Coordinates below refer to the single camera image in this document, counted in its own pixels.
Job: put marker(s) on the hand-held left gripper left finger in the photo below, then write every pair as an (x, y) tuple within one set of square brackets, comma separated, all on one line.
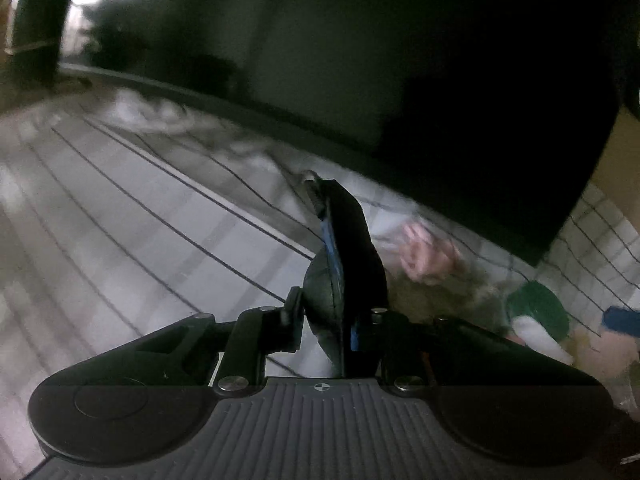
[(291, 320)]

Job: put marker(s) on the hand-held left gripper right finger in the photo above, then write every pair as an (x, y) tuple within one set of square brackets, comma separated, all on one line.
[(356, 339)]

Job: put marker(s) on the black soft pouch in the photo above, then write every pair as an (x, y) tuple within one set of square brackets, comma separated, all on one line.
[(352, 260)]

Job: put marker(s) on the olive cloth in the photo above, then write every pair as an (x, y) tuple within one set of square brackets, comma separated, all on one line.
[(450, 297)]

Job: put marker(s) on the pink plush toy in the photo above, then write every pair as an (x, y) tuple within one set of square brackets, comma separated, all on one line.
[(425, 252)]

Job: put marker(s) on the white checked bed sheet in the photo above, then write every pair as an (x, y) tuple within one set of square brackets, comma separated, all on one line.
[(150, 240)]

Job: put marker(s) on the green-lidded white jar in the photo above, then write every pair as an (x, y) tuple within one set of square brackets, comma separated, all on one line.
[(540, 310)]

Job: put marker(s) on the large dark panel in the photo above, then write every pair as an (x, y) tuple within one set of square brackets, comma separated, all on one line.
[(425, 85)]

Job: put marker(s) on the blue object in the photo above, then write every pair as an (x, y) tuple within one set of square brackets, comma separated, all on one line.
[(622, 320)]

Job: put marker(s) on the tan wooden panel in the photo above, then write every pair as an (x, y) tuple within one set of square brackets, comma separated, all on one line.
[(617, 160)]

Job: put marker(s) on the dark arched frame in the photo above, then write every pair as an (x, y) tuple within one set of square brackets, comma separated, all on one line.
[(42, 25)]

